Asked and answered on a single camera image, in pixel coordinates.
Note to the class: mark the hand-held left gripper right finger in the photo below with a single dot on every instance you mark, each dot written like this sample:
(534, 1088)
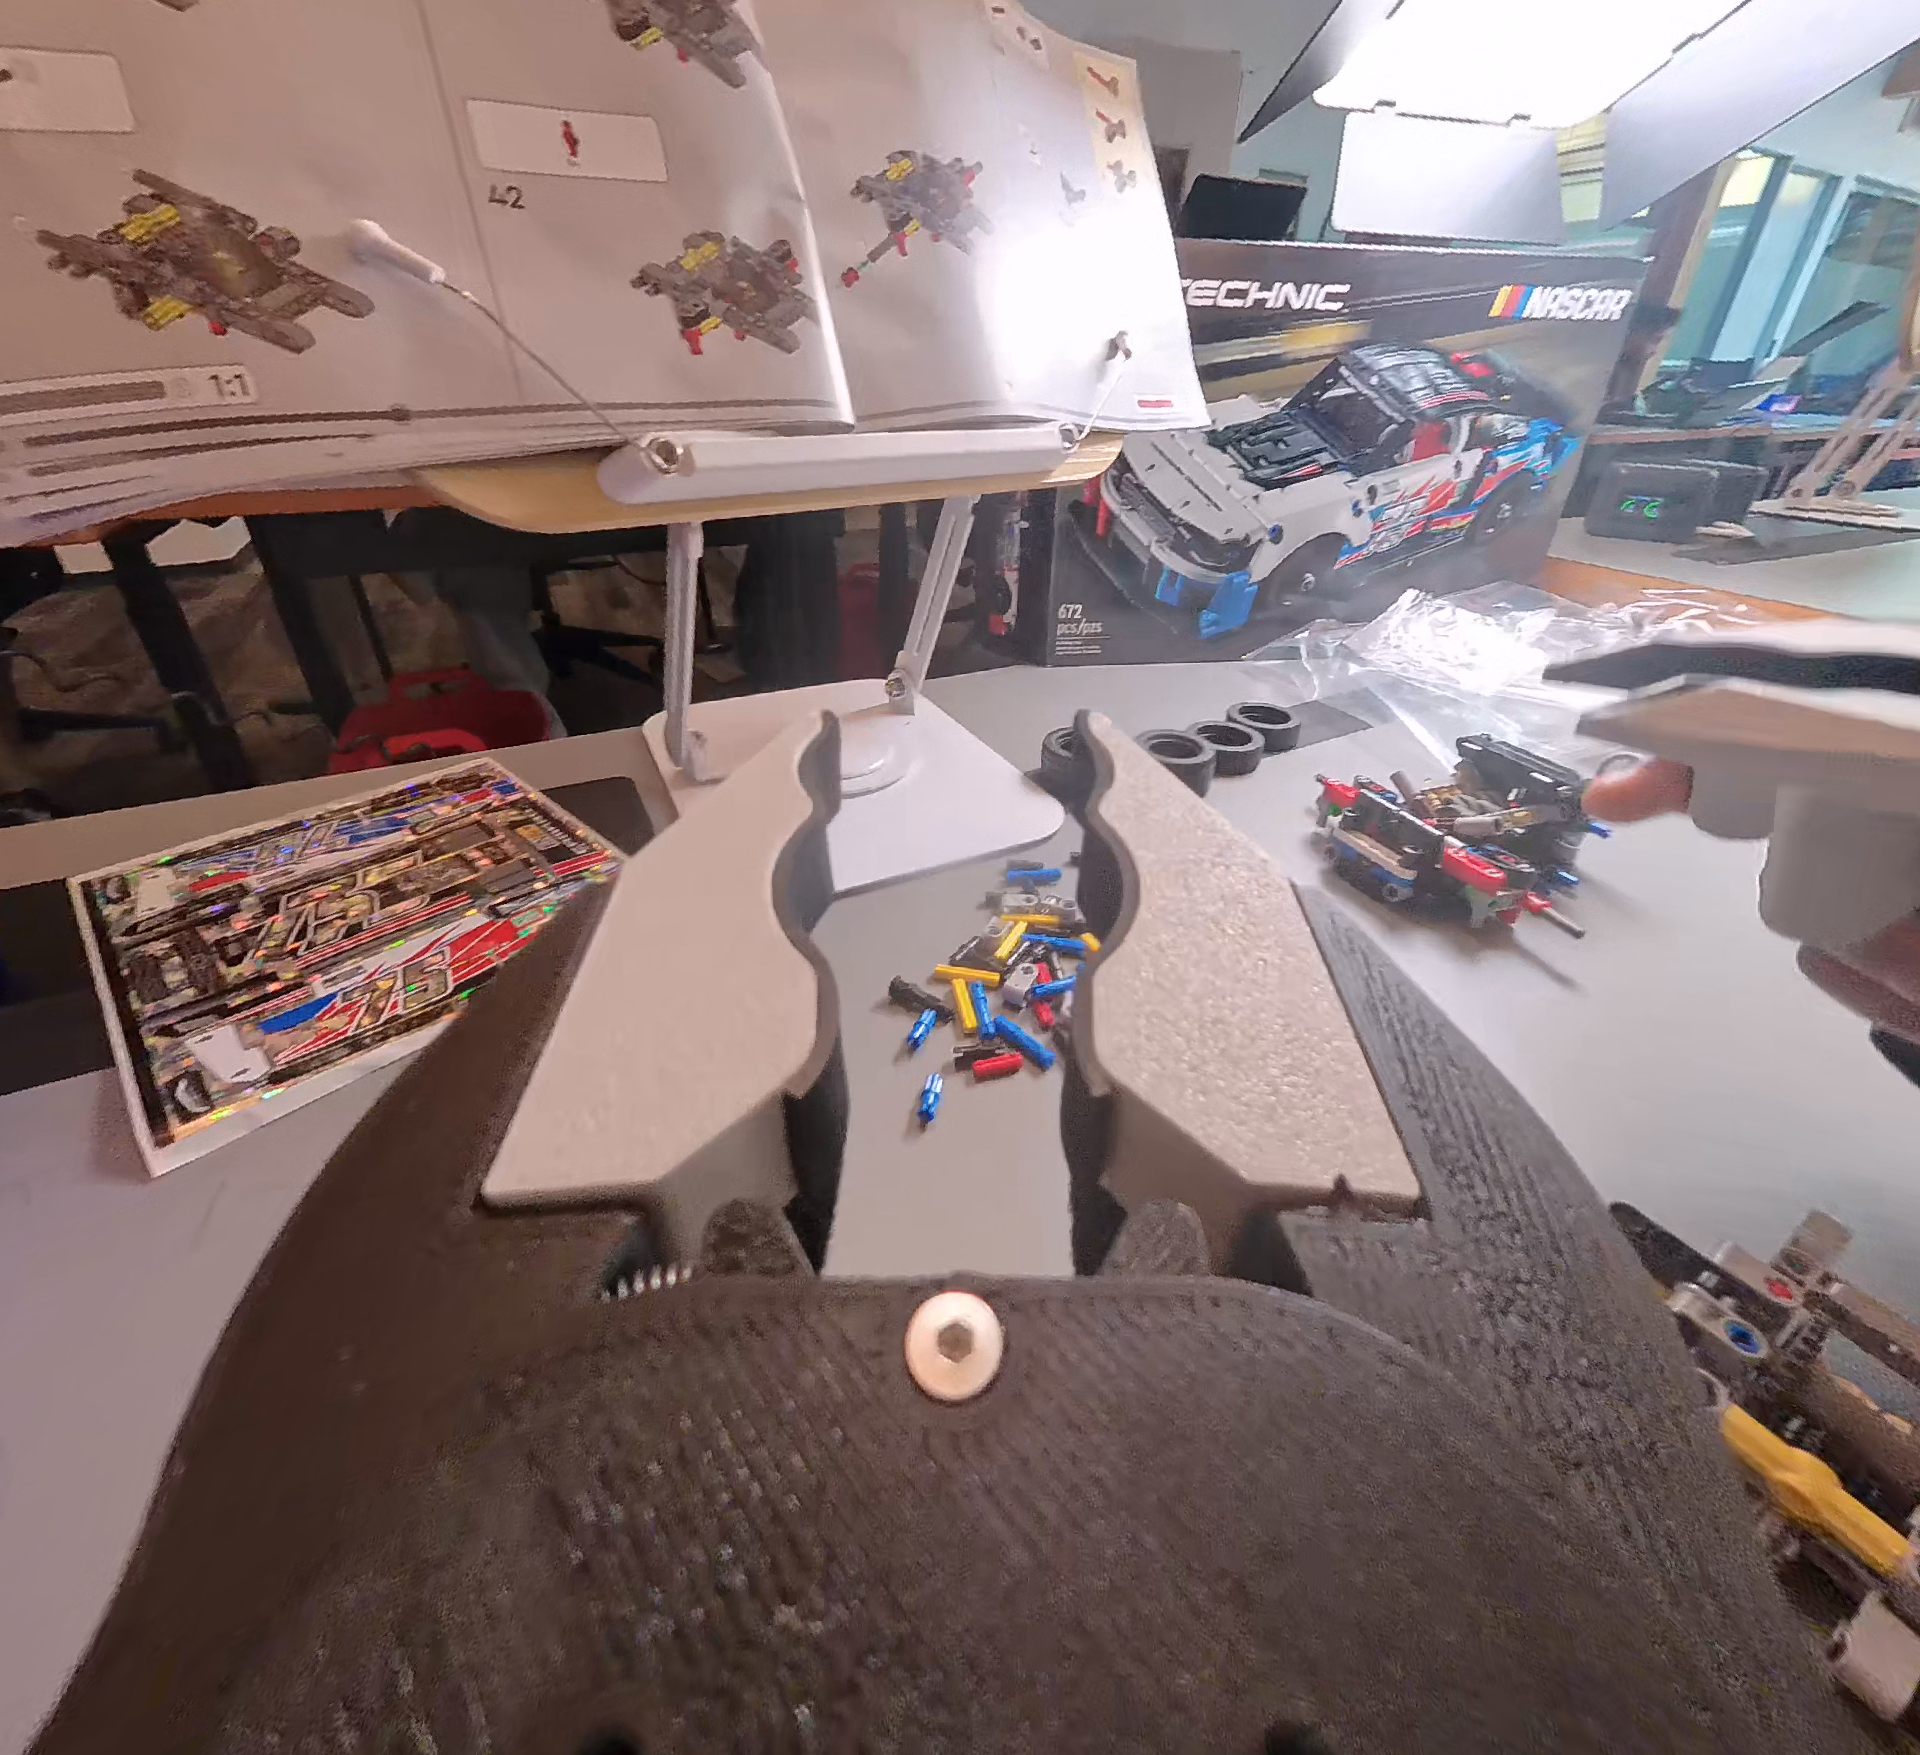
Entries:
(1244, 1020)

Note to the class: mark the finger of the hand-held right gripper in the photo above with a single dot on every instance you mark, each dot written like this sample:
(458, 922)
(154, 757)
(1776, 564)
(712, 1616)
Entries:
(1769, 658)
(1769, 729)

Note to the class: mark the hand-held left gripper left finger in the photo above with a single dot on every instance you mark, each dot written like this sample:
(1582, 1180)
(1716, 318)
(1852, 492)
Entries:
(676, 1006)

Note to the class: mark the grey lego gear assembly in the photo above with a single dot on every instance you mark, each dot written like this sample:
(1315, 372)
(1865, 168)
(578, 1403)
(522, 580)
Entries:
(1784, 1412)

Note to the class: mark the pile of small lego pins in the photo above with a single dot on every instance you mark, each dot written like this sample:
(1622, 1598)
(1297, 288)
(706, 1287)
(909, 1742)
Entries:
(1020, 946)

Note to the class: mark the lego car chassis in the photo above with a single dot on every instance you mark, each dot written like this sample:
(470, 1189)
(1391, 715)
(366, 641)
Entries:
(1440, 840)

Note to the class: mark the lego instruction booklet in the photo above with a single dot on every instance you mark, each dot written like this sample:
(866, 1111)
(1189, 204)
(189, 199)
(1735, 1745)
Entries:
(329, 931)

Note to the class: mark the lego set box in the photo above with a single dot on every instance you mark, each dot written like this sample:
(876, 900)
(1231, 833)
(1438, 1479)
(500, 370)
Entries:
(1320, 464)

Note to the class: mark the open lego instruction book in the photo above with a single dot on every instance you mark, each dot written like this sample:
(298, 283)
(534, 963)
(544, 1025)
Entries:
(376, 137)

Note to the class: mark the wood-edged grey table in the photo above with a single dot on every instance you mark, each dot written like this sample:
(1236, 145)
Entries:
(1650, 574)

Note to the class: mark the black device green display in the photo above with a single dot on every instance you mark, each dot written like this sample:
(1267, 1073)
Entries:
(1672, 502)

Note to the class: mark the wooden laptop stand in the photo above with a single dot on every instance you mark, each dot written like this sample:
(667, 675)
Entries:
(1852, 450)

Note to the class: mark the clear plastic bags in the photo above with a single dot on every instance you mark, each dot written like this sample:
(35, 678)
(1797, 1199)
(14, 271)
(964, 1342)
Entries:
(1440, 652)

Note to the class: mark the red plastic container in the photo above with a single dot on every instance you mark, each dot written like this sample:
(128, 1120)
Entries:
(436, 722)

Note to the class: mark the wooden book stand tray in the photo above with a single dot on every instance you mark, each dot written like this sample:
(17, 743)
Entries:
(541, 495)

